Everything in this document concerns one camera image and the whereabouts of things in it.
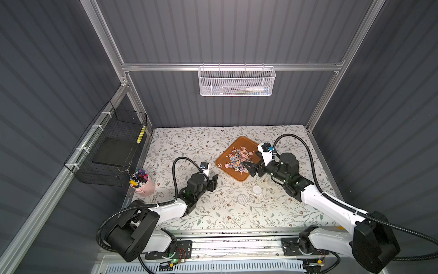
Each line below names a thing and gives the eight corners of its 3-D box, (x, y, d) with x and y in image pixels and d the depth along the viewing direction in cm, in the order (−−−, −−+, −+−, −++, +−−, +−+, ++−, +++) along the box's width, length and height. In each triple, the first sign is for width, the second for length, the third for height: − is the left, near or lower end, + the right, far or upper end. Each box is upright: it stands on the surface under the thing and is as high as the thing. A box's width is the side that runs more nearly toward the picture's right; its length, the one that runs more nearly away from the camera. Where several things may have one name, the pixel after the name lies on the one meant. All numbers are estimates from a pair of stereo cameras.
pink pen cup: (138, 197, 91) (126, 186, 80) (143, 182, 97) (133, 169, 86) (154, 197, 91) (144, 186, 80) (158, 182, 97) (149, 169, 86)
